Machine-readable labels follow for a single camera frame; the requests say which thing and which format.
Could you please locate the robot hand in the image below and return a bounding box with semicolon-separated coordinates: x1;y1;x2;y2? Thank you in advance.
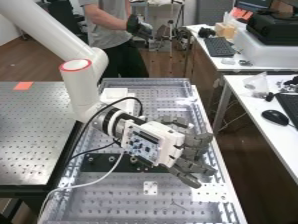
119;115;220;190

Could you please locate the black plate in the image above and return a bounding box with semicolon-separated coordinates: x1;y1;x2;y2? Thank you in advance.
80;152;180;174

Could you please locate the small white square plate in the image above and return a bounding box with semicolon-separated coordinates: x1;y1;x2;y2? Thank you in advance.
141;181;160;196

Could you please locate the small white box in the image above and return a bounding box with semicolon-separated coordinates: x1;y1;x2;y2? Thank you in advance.
100;87;137;115

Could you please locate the clear box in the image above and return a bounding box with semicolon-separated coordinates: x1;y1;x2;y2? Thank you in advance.
36;77;249;224

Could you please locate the white desk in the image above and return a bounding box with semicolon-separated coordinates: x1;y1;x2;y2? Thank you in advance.
185;22;298;73
212;73;298;186

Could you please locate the black mouse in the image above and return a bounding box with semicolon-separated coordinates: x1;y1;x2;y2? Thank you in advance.
261;109;292;127

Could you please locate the clear plastic bag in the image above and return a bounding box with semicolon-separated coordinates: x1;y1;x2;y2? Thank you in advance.
242;71;272;98

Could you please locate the black keyboard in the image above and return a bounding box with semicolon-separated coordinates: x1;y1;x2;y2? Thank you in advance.
274;92;298;132
203;36;237;58

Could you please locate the orange tag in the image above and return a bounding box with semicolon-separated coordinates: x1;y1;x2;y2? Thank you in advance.
12;81;36;92

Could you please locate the person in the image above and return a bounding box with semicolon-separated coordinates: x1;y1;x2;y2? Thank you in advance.
79;0;155;80

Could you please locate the black machine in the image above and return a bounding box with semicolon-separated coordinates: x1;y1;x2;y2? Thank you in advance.
245;10;298;47

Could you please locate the screen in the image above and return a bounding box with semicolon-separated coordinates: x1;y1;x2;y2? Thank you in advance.
233;0;274;12

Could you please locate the white cable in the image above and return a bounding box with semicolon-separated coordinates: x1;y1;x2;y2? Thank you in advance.
36;150;128;221

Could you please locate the black cable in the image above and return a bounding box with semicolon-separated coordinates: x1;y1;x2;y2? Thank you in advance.
52;96;145;193

